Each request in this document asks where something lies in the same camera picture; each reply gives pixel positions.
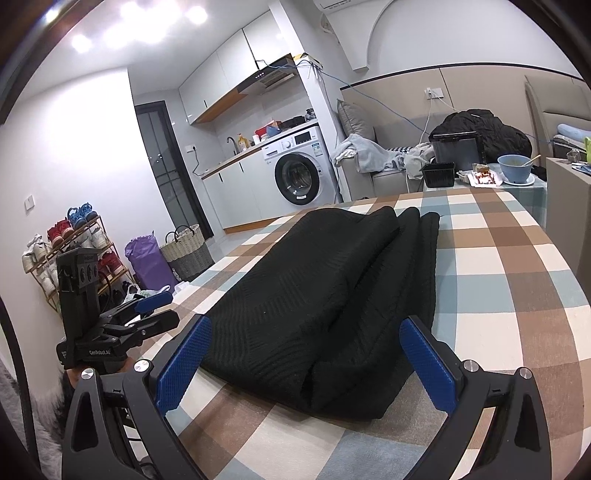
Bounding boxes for small black tray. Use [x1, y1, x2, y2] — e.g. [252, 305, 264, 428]
[421, 161, 457, 188]

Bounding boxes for purple bag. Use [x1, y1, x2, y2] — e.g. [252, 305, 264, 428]
[124, 235, 178, 294]

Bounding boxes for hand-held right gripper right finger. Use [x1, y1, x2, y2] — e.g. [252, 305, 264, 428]
[399, 315, 552, 480]

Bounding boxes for grey fluffy fabric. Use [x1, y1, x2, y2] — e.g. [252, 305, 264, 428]
[0, 360, 65, 467]

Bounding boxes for white shoes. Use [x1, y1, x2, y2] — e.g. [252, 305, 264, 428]
[21, 235, 51, 273]

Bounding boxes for white wall cabinets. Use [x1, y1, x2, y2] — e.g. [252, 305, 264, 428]
[178, 11, 294, 125]

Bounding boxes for white washing machine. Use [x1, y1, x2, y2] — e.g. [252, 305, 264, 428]
[262, 124, 340, 206]

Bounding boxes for black glass door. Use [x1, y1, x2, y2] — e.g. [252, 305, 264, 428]
[134, 99, 215, 241]

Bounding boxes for black cable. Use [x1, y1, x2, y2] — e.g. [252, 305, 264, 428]
[0, 295, 40, 462]

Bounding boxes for range hood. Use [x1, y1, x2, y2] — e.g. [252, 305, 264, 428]
[238, 55, 298, 95]

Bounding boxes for white plastic bag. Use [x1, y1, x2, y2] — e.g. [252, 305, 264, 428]
[134, 284, 190, 302]

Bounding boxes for beige cabinet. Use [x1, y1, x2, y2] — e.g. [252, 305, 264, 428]
[545, 157, 591, 273]

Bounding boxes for plate with food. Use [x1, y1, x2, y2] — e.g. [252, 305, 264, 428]
[457, 164, 502, 188]

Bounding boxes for woven laundry basket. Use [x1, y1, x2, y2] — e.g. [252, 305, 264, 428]
[159, 224, 215, 282]

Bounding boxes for black jacket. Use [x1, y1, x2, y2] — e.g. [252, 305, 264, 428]
[429, 109, 532, 160]

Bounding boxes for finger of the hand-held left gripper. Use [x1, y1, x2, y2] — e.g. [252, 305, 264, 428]
[122, 310, 181, 346]
[99, 291, 172, 324]

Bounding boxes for black knit sweater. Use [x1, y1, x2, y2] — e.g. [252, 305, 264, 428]
[199, 206, 440, 421]

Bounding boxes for blue bowl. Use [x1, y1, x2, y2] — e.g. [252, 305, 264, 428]
[497, 154, 536, 183]

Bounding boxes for red shoes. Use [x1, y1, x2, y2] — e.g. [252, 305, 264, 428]
[47, 219, 72, 245]

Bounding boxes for grey pillow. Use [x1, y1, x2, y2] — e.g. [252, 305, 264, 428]
[337, 99, 377, 144]

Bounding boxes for white base cabinets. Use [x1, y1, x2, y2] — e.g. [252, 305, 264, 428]
[201, 148, 278, 232]

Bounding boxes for air conditioner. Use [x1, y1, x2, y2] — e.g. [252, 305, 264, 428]
[313, 0, 386, 11]

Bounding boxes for large black box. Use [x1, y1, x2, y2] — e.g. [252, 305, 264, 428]
[429, 131, 481, 167]

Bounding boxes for light grey cloth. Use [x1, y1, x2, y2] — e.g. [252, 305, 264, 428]
[333, 134, 407, 174]

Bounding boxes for checked blanket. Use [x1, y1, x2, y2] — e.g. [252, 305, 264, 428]
[124, 189, 591, 480]

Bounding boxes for blue shoes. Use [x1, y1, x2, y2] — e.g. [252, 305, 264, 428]
[67, 203, 98, 229]

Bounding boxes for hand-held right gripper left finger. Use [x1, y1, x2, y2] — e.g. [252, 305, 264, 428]
[60, 314, 213, 480]

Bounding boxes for metal shoe rack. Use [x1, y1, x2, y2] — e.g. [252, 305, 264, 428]
[21, 203, 134, 315]

